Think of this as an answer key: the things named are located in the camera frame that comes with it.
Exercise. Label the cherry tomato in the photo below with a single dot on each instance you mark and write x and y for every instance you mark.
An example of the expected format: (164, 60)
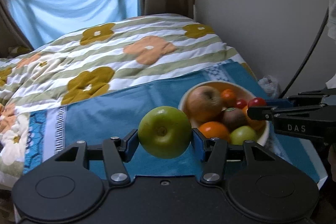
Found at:
(241, 103)
(257, 101)

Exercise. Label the floral striped duvet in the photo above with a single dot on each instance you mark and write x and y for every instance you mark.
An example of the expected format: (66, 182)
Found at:
(94, 61)

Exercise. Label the brown kiwi with sticker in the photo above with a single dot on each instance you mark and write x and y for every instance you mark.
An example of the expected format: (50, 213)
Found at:
(233, 118)

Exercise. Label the brown curtain left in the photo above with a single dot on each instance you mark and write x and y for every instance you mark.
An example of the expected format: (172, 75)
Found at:
(11, 34)

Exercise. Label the white plastic bag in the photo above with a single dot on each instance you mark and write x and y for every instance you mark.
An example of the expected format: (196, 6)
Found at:
(270, 86)

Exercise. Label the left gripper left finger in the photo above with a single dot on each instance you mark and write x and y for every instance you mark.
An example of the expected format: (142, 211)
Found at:
(116, 151)

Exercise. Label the person's right hand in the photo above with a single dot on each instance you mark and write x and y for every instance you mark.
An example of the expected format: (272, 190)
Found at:
(332, 162)

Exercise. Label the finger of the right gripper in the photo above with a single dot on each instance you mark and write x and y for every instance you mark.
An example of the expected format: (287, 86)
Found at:
(311, 98)
(266, 113)

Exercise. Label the blue patterned cloth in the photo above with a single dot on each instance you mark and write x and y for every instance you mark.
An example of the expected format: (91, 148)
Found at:
(117, 113)

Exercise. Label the large orange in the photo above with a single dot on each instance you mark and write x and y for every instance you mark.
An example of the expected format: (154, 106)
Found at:
(255, 124)
(215, 130)

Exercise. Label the large brownish apple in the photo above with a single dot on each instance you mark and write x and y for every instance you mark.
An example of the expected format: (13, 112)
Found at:
(204, 103)

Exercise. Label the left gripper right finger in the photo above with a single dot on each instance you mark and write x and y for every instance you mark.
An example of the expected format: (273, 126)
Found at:
(212, 153)

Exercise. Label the dark green apple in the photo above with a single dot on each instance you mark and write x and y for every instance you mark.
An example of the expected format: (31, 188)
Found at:
(165, 132)

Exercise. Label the light green apple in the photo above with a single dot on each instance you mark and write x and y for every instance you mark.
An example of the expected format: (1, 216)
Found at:
(239, 135)

